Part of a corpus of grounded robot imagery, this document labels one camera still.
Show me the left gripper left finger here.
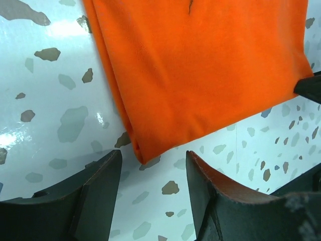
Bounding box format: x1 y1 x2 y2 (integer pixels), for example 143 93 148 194
1 150 122 240

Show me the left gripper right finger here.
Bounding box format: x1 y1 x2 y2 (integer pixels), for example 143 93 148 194
186 151 320 241

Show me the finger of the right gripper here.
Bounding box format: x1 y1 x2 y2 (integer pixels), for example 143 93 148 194
293 71 321 104

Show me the orange t-shirt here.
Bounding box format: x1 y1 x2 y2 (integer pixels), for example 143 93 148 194
83 0 313 164

